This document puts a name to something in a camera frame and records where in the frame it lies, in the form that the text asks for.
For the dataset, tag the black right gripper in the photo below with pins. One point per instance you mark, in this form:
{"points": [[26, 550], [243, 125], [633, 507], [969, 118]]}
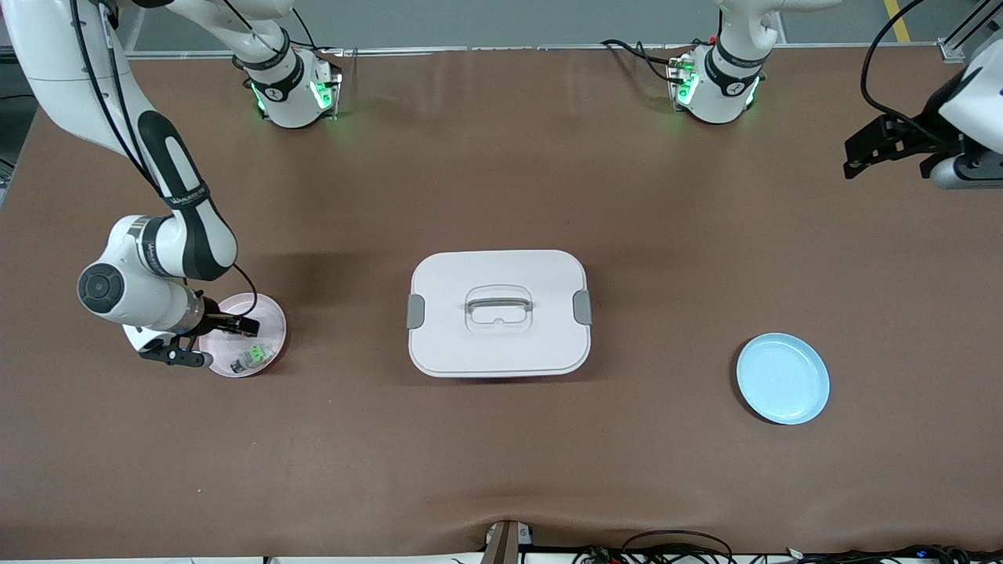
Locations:
{"points": [[212, 319]]}

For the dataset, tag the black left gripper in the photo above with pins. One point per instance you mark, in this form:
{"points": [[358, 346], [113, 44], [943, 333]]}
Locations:
{"points": [[911, 142]]}

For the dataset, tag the orange and black switch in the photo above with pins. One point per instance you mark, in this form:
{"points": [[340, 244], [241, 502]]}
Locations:
{"points": [[249, 324]]}

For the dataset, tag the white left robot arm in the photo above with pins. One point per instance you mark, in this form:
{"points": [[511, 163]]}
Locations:
{"points": [[721, 94]]}

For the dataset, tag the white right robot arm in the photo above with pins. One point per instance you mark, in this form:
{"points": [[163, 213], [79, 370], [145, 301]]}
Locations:
{"points": [[70, 70]]}

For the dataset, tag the white lidded box grey latches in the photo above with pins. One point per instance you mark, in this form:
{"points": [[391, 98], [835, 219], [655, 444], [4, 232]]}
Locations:
{"points": [[501, 352]]}

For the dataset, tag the pink round plate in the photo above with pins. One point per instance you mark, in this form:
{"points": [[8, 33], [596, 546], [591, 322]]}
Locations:
{"points": [[270, 309]]}

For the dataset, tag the yellow floor tape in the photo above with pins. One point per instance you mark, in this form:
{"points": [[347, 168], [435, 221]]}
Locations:
{"points": [[897, 19]]}

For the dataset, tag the light blue round plate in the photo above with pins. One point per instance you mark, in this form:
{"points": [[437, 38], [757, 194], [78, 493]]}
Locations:
{"points": [[783, 384]]}

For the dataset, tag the brown table mat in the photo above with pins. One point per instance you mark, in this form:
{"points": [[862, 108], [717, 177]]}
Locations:
{"points": [[501, 454]]}

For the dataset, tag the green and silver switch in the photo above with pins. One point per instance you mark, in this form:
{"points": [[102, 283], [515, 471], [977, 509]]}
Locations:
{"points": [[252, 358]]}

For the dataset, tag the aluminium frame post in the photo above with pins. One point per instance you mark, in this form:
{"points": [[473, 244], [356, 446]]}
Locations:
{"points": [[952, 51], [133, 35]]}

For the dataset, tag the grey camera stand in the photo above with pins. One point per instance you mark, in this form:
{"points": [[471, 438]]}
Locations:
{"points": [[505, 544]]}

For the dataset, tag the metal table edge rail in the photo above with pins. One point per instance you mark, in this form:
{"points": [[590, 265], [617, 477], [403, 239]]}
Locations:
{"points": [[470, 49]]}

